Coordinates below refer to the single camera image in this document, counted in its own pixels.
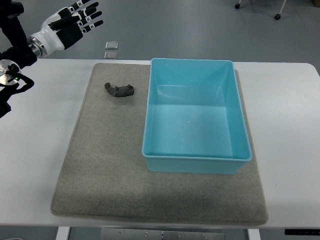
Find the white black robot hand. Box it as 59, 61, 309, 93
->
28, 0, 103, 58

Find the upper floor socket plate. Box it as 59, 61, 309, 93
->
105, 41, 119, 50

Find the white right table leg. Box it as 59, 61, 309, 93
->
247, 228, 261, 240

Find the right chair caster wheel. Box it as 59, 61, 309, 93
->
274, 14, 281, 20

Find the metal table crossbar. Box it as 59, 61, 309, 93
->
99, 228, 226, 240

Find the floor socket plate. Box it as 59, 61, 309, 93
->
104, 51, 118, 60
105, 41, 119, 50

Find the white left table leg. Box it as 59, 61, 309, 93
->
55, 226, 71, 240

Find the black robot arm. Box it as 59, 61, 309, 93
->
0, 0, 37, 117

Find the blue plastic box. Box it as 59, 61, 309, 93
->
142, 58, 253, 175

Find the white chair leg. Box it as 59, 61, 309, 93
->
277, 0, 287, 15

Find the white table leg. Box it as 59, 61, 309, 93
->
55, 226, 71, 240
247, 228, 261, 240

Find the brown hippo toy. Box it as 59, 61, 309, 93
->
104, 82, 135, 98

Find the black table control panel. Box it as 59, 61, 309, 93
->
284, 229, 320, 236

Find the beige felt mat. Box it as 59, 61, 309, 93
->
50, 63, 268, 226

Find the lower floor socket plate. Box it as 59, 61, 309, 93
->
104, 51, 118, 60

